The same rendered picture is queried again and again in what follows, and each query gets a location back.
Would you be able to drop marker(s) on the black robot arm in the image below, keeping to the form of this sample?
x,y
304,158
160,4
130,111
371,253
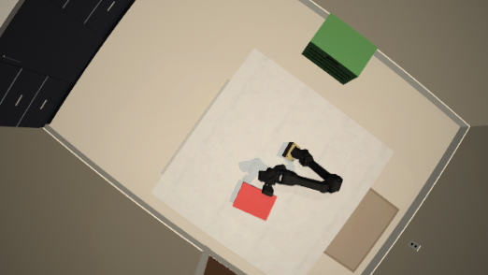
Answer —
x,y
330,184

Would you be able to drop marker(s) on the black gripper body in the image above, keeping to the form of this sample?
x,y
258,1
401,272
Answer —
x,y
268,190

